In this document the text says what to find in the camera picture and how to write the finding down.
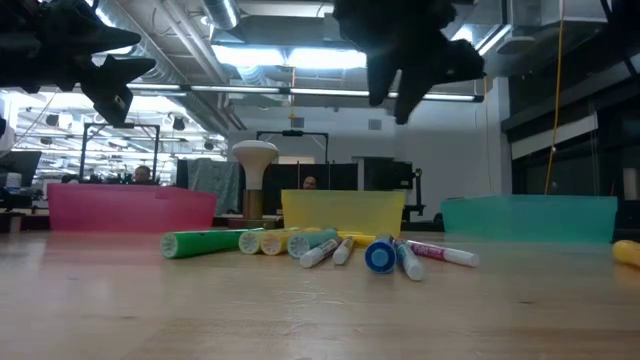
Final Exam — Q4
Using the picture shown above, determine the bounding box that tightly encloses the thick teal marker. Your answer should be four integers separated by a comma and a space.
286, 228, 341, 260

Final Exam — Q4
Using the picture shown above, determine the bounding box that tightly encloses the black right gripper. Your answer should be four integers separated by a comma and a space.
332, 0, 485, 125

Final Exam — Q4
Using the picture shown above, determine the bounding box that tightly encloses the thick orange-yellow marker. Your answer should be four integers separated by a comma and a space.
260, 227, 321, 257

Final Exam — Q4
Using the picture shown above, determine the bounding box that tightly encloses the gray fabric cover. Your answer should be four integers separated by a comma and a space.
185, 158, 241, 216

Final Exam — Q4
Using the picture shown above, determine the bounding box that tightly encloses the thick light green marker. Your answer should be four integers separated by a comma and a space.
237, 227, 301, 256

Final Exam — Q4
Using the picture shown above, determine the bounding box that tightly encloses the thick dark green marker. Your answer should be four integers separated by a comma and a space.
159, 228, 265, 260

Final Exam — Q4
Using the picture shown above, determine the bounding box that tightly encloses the black partition panel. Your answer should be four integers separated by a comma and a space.
262, 162, 359, 216

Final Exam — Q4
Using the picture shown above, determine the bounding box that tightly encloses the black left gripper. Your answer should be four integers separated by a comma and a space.
0, 0, 156, 126

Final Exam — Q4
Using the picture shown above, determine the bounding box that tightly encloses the black aluminium table frame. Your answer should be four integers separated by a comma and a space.
0, 209, 640, 246

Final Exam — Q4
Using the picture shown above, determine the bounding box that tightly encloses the long ceiling light strip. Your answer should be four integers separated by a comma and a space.
127, 83, 485, 103

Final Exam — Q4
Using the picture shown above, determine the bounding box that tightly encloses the thick blue marker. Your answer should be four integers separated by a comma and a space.
363, 232, 398, 275

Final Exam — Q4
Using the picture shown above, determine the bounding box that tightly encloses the black monitor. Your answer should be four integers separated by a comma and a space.
0, 150, 43, 189

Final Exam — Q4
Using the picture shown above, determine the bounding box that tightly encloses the thin white marker pink label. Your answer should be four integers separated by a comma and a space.
405, 239, 481, 268

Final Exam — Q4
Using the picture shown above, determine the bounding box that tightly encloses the yellow cable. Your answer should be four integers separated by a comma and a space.
543, 0, 566, 196

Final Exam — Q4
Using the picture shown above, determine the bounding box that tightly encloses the teal translucent plastic bin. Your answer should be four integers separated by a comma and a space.
440, 194, 619, 245

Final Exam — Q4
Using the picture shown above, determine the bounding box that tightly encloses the silver ventilation duct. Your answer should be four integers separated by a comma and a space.
202, 0, 242, 31

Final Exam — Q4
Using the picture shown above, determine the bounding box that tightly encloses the red translucent plastic bin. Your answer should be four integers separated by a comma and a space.
47, 182, 219, 233

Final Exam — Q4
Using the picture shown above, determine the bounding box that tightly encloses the thin white marker blue label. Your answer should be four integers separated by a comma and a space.
394, 240, 426, 282

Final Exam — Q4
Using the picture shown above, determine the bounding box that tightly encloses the black metal rig frame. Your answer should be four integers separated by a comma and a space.
255, 129, 330, 164
78, 121, 162, 184

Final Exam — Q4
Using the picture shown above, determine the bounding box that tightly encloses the yellow translucent plastic bin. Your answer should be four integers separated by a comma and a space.
280, 188, 407, 237

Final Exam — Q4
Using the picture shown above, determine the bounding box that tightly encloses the black equipment stand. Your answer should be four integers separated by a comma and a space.
362, 156, 426, 224

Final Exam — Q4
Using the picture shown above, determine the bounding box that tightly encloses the thick yellow marker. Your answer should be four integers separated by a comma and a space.
611, 239, 640, 269

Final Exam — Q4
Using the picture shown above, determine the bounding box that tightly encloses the white mushroom table lamp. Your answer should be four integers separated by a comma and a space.
231, 139, 280, 230

